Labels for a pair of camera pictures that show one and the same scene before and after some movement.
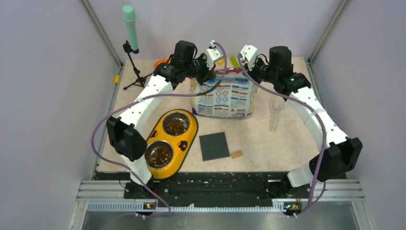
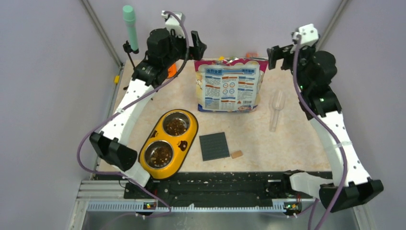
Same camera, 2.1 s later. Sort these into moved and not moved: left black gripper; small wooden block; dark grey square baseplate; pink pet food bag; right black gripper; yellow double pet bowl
Moved: pink pet food bag; right black gripper; left black gripper
Not moved: small wooden block; dark grey square baseplate; yellow double pet bowl
